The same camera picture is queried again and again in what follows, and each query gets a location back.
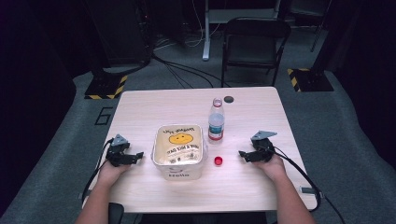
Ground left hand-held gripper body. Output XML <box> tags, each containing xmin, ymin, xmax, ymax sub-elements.
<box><xmin>105</xmin><ymin>133</ymin><xmax>132</xmax><ymax>168</ymax></box>

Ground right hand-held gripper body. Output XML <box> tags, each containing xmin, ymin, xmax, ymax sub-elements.
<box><xmin>250</xmin><ymin>130</ymin><xmax>278</xmax><ymax>163</ymax></box>

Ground clear plastic water bottle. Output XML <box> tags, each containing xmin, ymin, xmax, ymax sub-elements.
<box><xmin>207</xmin><ymin>97</ymin><xmax>226</xmax><ymax>145</ymax></box>

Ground yellow smiley plastic bag liner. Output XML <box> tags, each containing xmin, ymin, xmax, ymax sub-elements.
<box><xmin>153</xmin><ymin>124</ymin><xmax>206</xmax><ymax>166</ymax></box>

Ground white square bin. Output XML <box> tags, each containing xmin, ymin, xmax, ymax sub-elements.
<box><xmin>150</xmin><ymin>124</ymin><xmax>209</xmax><ymax>182</ymax></box>

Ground person's left hand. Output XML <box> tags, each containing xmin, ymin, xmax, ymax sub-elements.
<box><xmin>97</xmin><ymin>161</ymin><xmax>132</xmax><ymax>189</ymax></box>

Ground person's right hand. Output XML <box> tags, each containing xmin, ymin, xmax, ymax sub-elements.
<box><xmin>250</xmin><ymin>153</ymin><xmax>288</xmax><ymax>184</ymax></box>

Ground grey table clamp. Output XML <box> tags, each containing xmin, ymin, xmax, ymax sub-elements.
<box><xmin>299</xmin><ymin>185</ymin><xmax>325</xmax><ymax>200</ymax></box>
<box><xmin>77</xmin><ymin>189</ymin><xmax>92</xmax><ymax>201</ymax></box>

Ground black padded seat part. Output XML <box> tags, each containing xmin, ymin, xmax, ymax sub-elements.
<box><xmin>107</xmin><ymin>202</ymin><xmax>125</xmax><ymax>224</ymax></box>

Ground striped black stand base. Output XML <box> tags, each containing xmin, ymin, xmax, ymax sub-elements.
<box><xmin>286</xmin><ymin>67</ymin><xmax>335</xmax><ymax>93</ymax></box>
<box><xmin>84</xmin><ymin>68</ymin><xmax>129</xmax><ymax>101</ymax></box>

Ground black folding chair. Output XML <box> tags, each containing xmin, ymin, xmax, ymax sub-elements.
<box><xmin>220</xmin><ymin>16</ymin><xmax>292</xmax><ymax>89</ymax></box>

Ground black equipment rack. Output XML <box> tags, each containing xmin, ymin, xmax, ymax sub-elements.
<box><xmin>83</xmin><ymin>0</ymin><xmax>155</xmax><ymax>69</ymax></box>

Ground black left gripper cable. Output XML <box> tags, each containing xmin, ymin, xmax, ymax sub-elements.
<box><xmin>81</xmin><ymin>138</ymin><xmax>115</xmax><ymax>204</ymax></box>

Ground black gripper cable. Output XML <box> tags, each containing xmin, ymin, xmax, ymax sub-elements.
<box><xmin>81</xmin><ymin>138</ymin><xmax>115</xmax><ymax>204</ymax></box>
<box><xmin>271</xmin><ymin>145</ymin><xmax>322</xmax><ymax>213</ymax></box>

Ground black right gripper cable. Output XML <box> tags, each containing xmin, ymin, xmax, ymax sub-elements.
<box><xmin>271</xmin><ymin>145</ymin><xmax>322</xmax><ymax>213</ymax></box>

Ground black floor cable bundle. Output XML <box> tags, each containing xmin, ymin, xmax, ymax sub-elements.
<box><xmin>151</xmin><ymin>53</ymin><xmax>232</xmax><ymax>90</ymax></box>

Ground white desk frame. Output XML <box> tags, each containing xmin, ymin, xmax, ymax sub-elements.
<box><xmin>201</xmin><ymin>0</ymin><xmax>283</xmax><ymax>62</ymax></box>

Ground white floor cables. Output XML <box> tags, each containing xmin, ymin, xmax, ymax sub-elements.
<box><xmin>153</xmin><ymin>0</ymin><xmax>222</xmax><ymax>50</ymax></box>

